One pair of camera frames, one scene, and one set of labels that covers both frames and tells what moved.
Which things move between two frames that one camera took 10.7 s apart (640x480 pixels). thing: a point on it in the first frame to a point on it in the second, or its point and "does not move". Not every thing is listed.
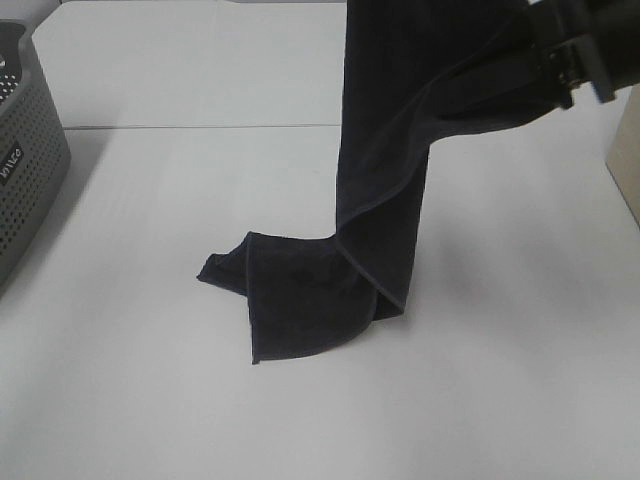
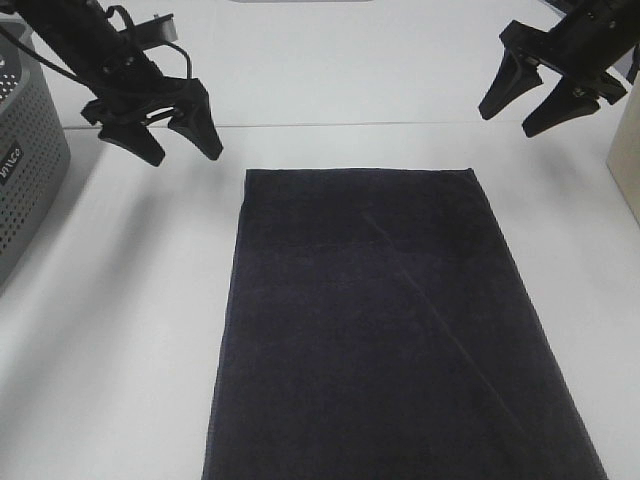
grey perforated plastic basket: (34, 149) does not move
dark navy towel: (413, 73) to (375, 329)
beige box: (623, 162) does not move
